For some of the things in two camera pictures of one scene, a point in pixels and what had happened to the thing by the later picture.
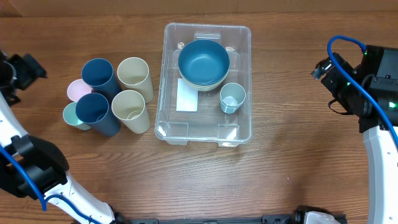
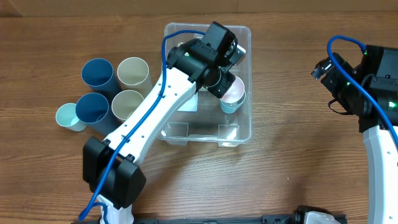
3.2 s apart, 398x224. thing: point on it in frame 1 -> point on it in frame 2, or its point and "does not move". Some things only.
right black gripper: (329, 82) does not move
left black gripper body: (8, 78) -> (224, 78)
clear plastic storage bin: (204, 84) does not move
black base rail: (274, 219) does not move
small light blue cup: (229, 104) does not move
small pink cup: (77, 88) -> (235, 93)
